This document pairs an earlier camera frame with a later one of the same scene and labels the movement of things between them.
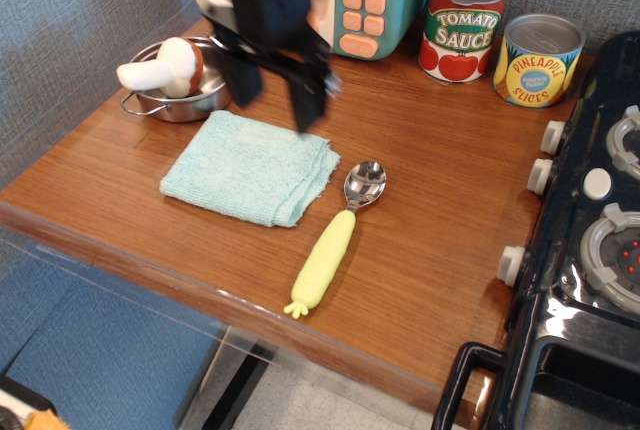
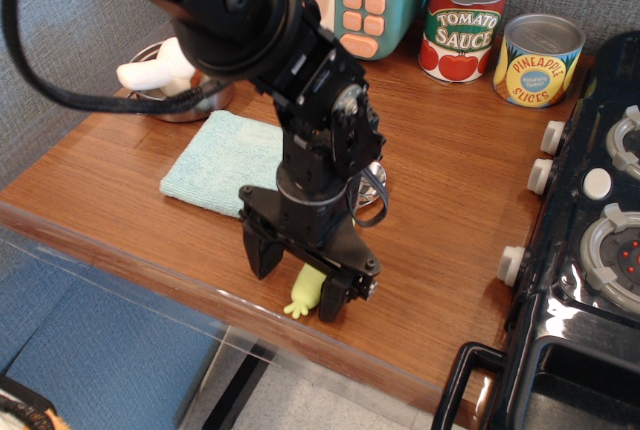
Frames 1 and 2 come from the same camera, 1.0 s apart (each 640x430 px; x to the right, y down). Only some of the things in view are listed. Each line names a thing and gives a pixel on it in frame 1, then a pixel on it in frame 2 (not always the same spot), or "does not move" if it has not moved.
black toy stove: x=572 y=348 does not move
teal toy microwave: x=372 y=2 does not move
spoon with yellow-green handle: x=363 y=182 does not move
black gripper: x=270 y=26 -> x=322 y=236
